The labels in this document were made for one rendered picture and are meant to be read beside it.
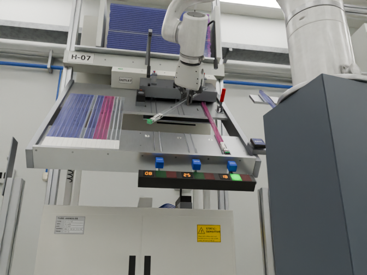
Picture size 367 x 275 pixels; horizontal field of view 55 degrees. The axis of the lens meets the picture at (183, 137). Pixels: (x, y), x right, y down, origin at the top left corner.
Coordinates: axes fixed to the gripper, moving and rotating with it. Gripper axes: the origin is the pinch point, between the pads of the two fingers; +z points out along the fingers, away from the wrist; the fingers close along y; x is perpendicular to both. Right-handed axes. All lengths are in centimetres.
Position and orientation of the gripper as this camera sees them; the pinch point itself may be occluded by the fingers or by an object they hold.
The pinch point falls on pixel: (186, 98)
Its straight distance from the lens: 135.2
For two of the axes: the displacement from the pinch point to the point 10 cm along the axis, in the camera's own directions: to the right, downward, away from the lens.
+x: -4.3, 4.8, -7.6
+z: -0.9, 8.2, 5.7
